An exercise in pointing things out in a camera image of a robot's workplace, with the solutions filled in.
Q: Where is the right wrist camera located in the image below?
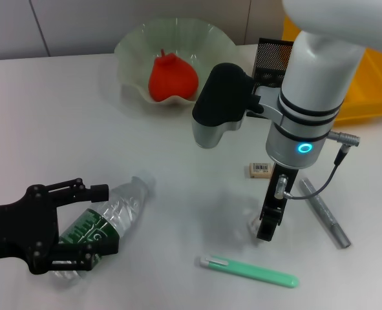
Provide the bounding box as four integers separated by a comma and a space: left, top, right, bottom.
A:
191, 63, 266, 149

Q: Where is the clear green-label water bottle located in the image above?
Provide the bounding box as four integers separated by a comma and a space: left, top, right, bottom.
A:
50, 176, 157, 285

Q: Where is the wavy translucent glass fruit plate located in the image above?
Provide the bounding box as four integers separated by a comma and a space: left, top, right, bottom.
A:
114, 17, 238, 107

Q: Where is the orange-red knitted fruit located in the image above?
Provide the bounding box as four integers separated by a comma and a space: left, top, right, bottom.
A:
147, 48, 200, 103

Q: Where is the grey marker pen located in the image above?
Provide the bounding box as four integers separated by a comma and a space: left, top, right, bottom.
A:
299, 178, 352, 249

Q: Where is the yellow plastic bin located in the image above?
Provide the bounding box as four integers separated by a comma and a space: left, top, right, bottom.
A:
282, 15, 382, 127

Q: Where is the beige eraser with barcode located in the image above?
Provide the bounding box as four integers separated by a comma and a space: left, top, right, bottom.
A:
248, 162, 273, 179

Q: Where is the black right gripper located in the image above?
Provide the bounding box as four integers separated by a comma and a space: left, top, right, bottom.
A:
256, 163, 300, 242

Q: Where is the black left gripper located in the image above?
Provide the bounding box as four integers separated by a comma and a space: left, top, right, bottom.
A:
0, 177, 120, 275

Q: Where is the right gripper cable with plug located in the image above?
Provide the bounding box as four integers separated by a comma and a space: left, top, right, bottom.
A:
276, 130, 362, 200

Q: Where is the black mesh pen holder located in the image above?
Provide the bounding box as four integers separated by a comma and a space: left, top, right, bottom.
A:
246, 37, 297, 119

